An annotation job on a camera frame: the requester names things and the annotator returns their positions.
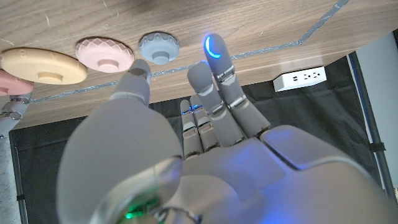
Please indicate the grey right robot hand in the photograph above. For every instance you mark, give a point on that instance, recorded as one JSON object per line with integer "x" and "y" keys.
{"x": 12, "y": 112}

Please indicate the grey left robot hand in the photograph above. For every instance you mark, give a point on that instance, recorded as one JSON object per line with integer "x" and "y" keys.
{"x": 217, "y": 174}

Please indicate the red toy disc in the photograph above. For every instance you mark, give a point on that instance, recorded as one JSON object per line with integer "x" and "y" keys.
{"x": 12, "y": 87}

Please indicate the large orange toy disc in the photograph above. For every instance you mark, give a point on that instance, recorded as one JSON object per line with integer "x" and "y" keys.
{"x": 40, "y": 65}

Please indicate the pink toy disc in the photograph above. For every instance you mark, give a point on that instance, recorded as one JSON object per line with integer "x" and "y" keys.
{"x": 104, "y": 54}

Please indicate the small grey toy disc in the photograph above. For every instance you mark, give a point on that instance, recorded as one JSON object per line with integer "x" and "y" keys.
{"x": 158, "y": 46}

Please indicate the black curtain backdrop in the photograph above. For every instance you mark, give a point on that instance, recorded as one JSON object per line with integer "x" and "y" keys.
{"x": 326, "y": 124}

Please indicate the white power strip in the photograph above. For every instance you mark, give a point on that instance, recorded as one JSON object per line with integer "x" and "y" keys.
{"x": 300, "y": 78}

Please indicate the black backdrop pole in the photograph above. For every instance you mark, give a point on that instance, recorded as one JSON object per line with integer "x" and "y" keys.
{"x": 370, "y": 124}

